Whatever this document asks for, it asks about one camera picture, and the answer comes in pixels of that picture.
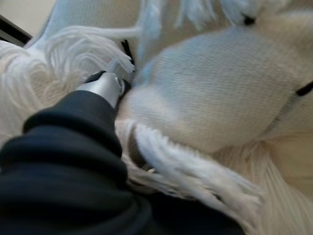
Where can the white fringed cushion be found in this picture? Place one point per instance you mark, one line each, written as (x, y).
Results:
(210, 98)

